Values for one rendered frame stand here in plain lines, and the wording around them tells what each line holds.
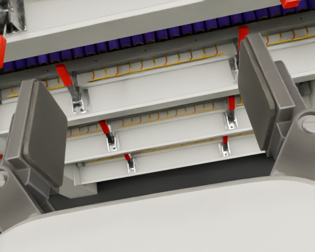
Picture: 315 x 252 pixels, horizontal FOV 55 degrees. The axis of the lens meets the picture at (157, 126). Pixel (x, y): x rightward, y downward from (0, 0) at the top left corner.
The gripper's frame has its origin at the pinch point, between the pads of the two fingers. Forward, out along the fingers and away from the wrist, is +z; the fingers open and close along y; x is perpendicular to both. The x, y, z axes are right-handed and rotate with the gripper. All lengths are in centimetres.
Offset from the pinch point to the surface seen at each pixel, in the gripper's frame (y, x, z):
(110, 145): -15, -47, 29
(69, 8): -8.1, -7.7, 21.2
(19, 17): -13.4, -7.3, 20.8
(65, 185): -34, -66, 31
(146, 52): -2.0, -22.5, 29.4
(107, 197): -27, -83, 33
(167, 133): -2, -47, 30
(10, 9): -13.4, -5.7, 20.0
